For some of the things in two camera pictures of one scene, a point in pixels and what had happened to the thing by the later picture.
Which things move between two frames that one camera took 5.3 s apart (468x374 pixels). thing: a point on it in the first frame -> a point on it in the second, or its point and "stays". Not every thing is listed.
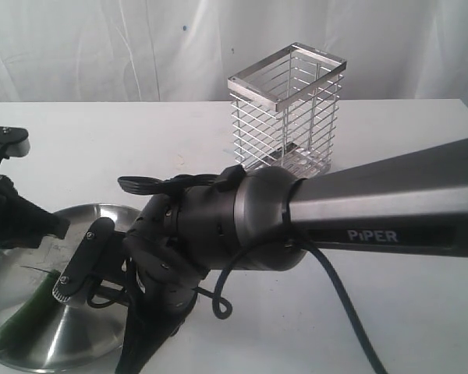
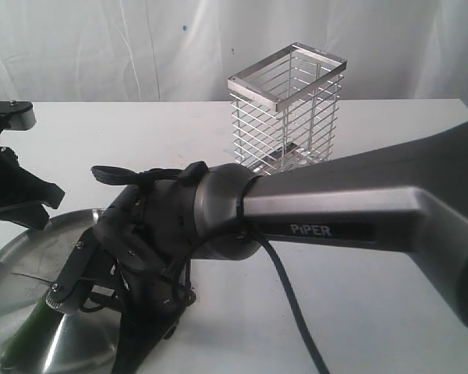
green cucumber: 22,329 -> 24,352
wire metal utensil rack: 285,108 stays
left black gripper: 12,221 -> 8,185
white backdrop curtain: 101,51 stays
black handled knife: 36,269 -> 54,284
